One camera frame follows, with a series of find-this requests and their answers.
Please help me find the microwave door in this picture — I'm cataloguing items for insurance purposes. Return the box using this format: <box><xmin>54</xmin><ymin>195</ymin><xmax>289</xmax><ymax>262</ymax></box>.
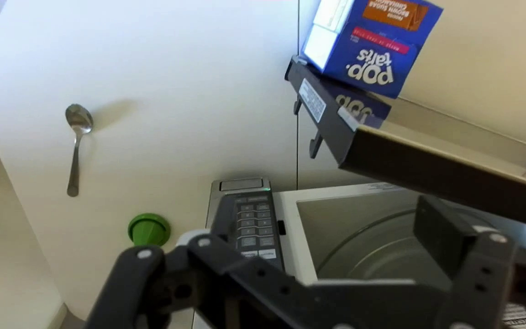
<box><xmin>285</xmin><ymin>56</ymin><xmax>526</xmax><ymax>231</ymax></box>

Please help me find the microwave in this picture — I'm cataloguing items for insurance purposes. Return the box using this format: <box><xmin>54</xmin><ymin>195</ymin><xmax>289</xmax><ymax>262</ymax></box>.
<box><xmin>192</xmin><ymin>56</ymin><xmax>526</xmax><ymax>329</ymax></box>

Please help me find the metal spoon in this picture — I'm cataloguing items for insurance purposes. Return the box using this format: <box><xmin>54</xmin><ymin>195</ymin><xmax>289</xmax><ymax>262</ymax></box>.
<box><xmin>65</xmin><ymin>104</ymin><xmax>94</xmax><ymax>198</ymax></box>

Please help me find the blue pastry box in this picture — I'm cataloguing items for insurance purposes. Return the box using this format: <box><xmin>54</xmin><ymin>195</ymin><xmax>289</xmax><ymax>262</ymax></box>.
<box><xmin>300</xmin><ymin>0</ymin><xmax>444</xmax><ymax>99</ymax></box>

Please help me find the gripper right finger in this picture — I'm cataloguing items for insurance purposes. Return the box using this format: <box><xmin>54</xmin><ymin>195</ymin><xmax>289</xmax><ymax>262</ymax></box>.
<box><xmin>413</xmin><ymin>194</ymin><xmax>526</xmax><ymax>329</ymax></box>

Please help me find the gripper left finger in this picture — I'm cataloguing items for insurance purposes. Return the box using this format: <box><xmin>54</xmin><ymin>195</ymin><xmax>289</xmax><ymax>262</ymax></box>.
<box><xmin>85</xmin><ymin>206</ymin><xmax>319</xmax><ymax>329</ymax></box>

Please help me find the green plastic cup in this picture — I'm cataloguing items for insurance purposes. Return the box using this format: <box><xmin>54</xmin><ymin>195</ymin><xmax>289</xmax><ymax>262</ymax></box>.
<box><xmin>128</xmin><ymin>213</ymin><xmax>171</xmax><ymax>247</ymax></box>

